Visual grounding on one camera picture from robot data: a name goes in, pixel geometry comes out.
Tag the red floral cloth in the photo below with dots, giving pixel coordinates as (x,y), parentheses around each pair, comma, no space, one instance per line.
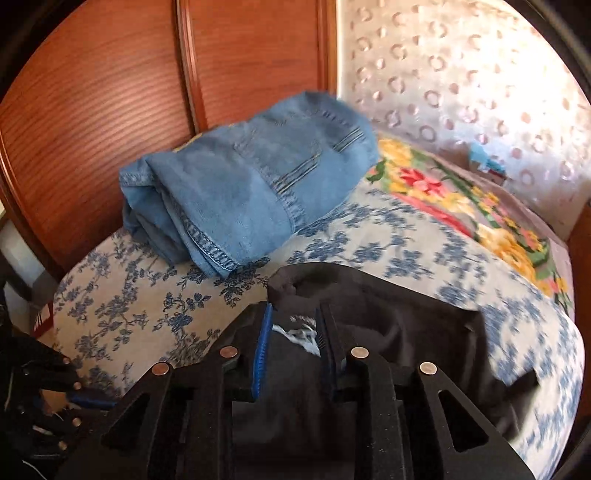
(42,321)

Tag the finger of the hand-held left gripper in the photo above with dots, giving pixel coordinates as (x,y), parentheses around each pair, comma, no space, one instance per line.
(92,400)
(69,431)

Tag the wooden slatted wardrobe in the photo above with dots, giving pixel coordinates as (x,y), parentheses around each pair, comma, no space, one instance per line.
(115,92)

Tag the blue floral bedsheet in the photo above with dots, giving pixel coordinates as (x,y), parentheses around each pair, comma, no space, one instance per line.
(138,295)

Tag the sheer circle-patterned curtain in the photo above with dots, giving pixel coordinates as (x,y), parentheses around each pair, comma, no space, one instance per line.
(461,69)

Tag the colourful floral blanket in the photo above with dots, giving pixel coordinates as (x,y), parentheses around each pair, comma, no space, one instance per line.
(438,189)

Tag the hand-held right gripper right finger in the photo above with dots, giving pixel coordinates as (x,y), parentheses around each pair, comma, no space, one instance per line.
(328,357)

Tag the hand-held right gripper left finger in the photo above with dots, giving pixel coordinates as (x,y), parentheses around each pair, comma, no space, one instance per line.
(261,357)

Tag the cardboard box with blue contents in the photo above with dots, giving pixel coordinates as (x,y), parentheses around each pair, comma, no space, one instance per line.
(485,161)

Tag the black pants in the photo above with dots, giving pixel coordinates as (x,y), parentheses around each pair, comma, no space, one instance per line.
(415,332)

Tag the folded blue jeans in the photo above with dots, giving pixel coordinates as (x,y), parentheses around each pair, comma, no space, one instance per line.
(249,184)

